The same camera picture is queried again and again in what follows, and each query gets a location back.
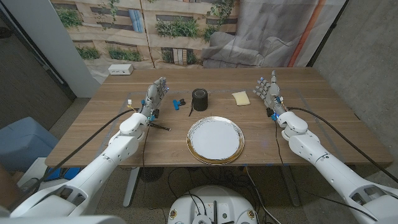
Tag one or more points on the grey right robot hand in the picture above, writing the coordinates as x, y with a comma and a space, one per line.
273, 93

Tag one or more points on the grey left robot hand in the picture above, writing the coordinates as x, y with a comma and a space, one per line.
154, 96

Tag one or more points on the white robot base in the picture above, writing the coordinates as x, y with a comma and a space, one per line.
214, 196

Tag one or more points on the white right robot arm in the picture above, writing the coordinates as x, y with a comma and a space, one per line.
329, 168

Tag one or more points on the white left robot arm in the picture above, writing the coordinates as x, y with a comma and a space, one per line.
93, 174

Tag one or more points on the pale yellow sponge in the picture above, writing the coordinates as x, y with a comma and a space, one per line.
241, 98

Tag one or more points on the black cylindrical speaker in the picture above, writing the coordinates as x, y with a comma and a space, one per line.
199, 99

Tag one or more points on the white plate gold rim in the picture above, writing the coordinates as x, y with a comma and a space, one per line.
214, 140

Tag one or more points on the blue and black clip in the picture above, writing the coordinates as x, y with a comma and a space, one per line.
176, 104

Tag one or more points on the white power strip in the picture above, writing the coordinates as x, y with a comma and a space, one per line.
120, 69

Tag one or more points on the printed fabric backdrop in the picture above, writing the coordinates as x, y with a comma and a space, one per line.
264, 37

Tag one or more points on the black round floor fan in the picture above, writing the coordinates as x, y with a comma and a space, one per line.
151, 174

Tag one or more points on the black backdrop stand pole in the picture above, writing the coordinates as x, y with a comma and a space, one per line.
326, 35

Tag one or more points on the metal table leg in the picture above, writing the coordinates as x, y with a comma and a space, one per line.
290, 186
130, 186

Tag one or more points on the blue foot pedal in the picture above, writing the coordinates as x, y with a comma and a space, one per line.
53, 174
73, 172

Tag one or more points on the blue upholstered chair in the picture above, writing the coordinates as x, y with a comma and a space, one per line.
21, 140

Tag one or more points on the white robot torso edge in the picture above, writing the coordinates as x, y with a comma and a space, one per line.
62, 220

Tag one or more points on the person brown trouser leg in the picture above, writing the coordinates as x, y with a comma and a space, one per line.
7, 186

